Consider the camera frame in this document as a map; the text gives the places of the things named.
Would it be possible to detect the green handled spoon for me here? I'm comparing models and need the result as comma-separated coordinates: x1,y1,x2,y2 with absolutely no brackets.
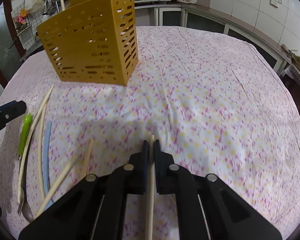
18,114,32,216

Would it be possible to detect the cream chopstick long curved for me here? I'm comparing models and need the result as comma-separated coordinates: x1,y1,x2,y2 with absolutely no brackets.
17,84,55,205

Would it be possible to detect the light blue handled spoon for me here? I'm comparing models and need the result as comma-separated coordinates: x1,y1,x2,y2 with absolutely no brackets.
42,121,52,196

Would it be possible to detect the kitchen faucet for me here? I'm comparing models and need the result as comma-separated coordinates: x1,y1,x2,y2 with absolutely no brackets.
42,0,59,16

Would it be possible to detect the kitchen counter with cabinets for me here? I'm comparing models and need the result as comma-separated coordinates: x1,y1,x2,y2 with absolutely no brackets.
135,3,292,74

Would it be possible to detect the cream chopstick under gripper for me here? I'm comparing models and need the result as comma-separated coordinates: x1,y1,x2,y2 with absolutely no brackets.
145,134,155,240

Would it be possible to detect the cream chopstick beside blue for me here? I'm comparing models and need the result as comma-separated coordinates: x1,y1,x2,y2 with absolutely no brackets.
38,103,47,200

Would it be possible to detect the dark glass door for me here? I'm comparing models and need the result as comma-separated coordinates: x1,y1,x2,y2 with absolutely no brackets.
0,0,25,88

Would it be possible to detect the floral pink tablecloth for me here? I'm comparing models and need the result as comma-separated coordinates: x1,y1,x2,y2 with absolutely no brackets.
0,27,300,239

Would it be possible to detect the yellow perforated utensil holder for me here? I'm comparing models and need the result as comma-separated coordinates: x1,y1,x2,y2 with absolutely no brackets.
37,0,139,86

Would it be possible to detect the white wall socket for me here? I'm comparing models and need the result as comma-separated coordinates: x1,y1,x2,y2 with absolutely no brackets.
270,0,282,8

